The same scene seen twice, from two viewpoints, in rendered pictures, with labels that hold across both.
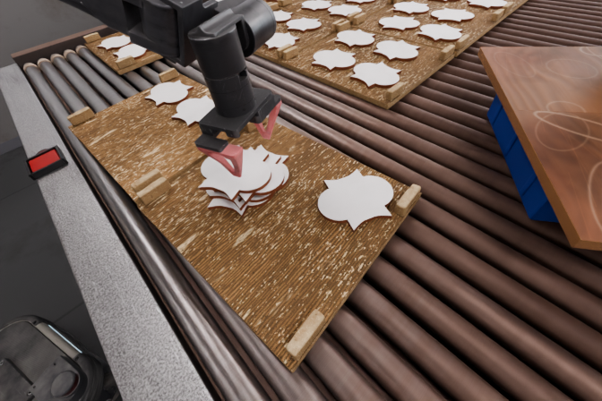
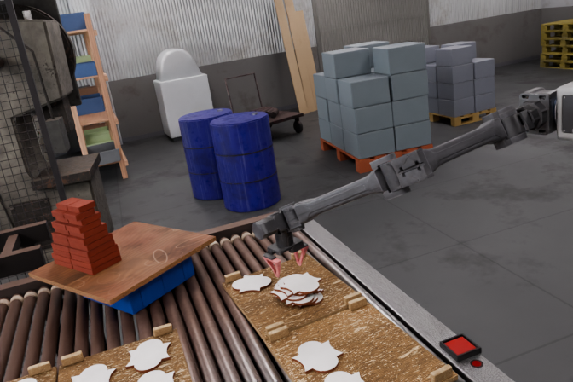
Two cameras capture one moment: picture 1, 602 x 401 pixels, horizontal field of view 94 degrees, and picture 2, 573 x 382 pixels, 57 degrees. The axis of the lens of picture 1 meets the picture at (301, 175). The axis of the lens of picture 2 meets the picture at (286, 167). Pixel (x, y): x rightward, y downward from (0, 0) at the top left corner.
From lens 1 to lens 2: 1.98 m
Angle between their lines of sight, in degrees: 114
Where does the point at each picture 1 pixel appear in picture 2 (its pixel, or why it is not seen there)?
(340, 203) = (260, 280)
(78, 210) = (409, 311)
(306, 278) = (291, 267)
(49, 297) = not seen: outside the picture
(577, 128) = (163, 256)
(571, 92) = (135, 268)
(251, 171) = (292, 280)
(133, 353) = (361, 266)
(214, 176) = (312, 280)
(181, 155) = (337, 321)
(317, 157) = (251, 304)
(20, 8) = not seen: outside the picture
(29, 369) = not seen: outside the picture
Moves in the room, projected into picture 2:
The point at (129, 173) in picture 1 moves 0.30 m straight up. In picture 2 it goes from (374, 317) to (365, 224)
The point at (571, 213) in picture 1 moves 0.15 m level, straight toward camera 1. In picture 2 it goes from (208, 240) to (246, 232)
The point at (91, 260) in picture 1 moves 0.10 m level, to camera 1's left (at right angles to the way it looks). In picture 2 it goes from (389, 290) to (420, 291)
